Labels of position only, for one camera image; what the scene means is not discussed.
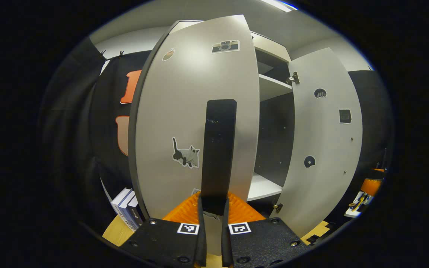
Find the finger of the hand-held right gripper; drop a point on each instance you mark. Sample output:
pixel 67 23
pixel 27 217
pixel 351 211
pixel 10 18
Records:
pixel 371 187

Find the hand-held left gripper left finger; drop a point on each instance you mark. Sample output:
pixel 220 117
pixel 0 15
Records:
pixel 166 242

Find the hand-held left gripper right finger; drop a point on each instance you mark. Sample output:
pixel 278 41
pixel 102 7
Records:
pixel 263 242

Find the beige cabinet door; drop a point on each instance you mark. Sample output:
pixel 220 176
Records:
pixel 177 104
pixel 322 141

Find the beige double-door shoe cabinet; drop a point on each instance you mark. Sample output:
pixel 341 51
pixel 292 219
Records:
pixel 274 130

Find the metal door hinge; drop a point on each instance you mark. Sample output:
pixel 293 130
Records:
pixel 293 78
pixel 278 207

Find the white cabinet shelf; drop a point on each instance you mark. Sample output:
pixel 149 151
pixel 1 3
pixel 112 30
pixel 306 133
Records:
pixel 263 188
pixel 274 86

